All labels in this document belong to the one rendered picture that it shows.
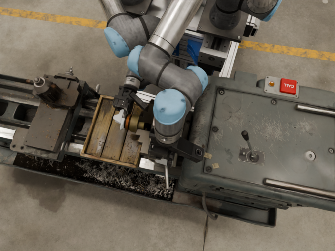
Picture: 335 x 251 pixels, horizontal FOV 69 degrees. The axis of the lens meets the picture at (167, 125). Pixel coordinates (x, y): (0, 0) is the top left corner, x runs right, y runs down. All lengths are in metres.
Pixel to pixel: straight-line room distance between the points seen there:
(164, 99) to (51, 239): 1.96
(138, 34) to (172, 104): 0.44
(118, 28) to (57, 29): 2.14
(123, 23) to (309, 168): 0.85
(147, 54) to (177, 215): 1.66
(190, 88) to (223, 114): 0.38
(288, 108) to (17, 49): 2.71
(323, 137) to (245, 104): 0.31
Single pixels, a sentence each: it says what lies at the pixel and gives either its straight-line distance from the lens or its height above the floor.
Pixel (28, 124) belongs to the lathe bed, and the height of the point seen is 0.85.
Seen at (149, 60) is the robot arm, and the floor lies 1.59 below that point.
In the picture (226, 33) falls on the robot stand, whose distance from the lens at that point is 1.28.
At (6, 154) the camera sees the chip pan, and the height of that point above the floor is 0.54.
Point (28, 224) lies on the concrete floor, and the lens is 2.45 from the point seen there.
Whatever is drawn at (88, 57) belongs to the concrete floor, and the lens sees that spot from 2.72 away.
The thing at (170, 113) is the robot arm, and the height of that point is 1.63.
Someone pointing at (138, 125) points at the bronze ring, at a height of 1.11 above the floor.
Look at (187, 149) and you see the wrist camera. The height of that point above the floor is 1.44.
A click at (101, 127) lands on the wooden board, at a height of 0.89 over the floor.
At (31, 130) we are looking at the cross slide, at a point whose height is 0.97.
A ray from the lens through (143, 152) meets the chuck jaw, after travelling 1.06.
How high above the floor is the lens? 2.14
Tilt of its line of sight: 72 degrees down
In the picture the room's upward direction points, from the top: 3 degrees counter-clockwise
